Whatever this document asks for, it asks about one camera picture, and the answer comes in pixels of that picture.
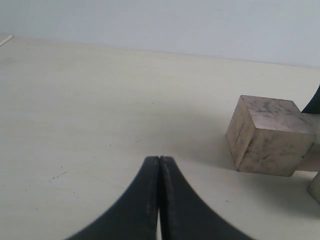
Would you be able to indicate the thin white stick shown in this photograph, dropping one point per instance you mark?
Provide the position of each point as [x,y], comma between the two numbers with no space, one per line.
[4,40]

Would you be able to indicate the third largest wooden cube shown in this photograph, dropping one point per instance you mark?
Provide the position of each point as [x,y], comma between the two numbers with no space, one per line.
[314,187]

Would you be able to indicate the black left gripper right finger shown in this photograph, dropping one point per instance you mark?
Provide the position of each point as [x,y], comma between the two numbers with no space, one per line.
[183,214]

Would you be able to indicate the second largest wooden cube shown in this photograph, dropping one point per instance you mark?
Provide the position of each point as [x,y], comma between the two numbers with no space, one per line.
[311,160]

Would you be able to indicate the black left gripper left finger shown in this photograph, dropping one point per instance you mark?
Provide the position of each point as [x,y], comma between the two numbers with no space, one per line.
[134,216]

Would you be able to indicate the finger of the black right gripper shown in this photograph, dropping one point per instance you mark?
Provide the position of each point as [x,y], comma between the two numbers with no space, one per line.
[313,107]

